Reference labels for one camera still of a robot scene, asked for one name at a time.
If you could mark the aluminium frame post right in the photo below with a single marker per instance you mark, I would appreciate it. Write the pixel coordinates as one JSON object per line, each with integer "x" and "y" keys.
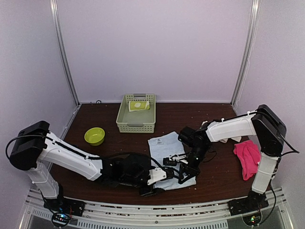
{"x": 249, "y": 43}

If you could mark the pale green plastic basket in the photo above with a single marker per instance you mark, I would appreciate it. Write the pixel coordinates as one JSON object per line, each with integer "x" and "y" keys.
{"x": 139, "y": 121}

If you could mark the aluminium front rail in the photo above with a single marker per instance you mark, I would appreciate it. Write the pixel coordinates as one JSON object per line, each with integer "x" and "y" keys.
{"x": 188, "y": 208}

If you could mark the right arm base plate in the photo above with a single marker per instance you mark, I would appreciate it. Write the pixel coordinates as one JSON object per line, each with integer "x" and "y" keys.
{"x": 246, "y": 205}

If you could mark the aluminium frame post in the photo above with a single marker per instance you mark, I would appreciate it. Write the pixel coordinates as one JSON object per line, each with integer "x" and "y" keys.
{"x": 249, "y": 43}
{"x": 63, "y": 55}

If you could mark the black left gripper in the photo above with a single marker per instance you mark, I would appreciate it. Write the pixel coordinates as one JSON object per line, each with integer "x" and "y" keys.
{"x": 150, "y": 191}

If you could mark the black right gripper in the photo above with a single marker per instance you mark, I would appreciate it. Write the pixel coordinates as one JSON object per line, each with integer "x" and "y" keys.
{"x": 191, "y": 171}

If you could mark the light blue towel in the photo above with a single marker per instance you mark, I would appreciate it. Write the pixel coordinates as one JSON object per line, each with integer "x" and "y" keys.
{"x": 165, "y": 146}

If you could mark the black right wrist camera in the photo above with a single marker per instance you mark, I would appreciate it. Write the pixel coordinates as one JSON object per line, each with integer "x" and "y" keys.
{"x": 186, "y": 136}

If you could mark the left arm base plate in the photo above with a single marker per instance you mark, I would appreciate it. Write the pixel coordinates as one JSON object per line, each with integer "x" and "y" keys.
{"x": 67, "y": 206}

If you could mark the pink towel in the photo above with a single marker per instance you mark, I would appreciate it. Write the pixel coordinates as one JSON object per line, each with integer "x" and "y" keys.
{"x": 249, "y": 157}

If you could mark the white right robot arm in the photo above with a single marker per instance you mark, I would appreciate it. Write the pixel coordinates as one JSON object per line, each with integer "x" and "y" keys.
{"x": 261, "y": 125}

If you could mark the green patterned towel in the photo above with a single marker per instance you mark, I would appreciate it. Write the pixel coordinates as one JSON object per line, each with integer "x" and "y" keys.
{"x": 134, "y": 106}

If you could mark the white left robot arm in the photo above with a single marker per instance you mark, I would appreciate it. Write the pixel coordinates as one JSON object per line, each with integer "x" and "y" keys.
{"x": 36, "y": 144}

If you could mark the aluminium frame post left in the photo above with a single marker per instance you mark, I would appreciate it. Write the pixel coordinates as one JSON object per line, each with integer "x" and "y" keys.
{"x": 63, "y": 55}

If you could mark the lime green bowl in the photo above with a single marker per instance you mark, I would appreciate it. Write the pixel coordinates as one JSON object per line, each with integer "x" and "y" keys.
{"x": 95, "y": 136}

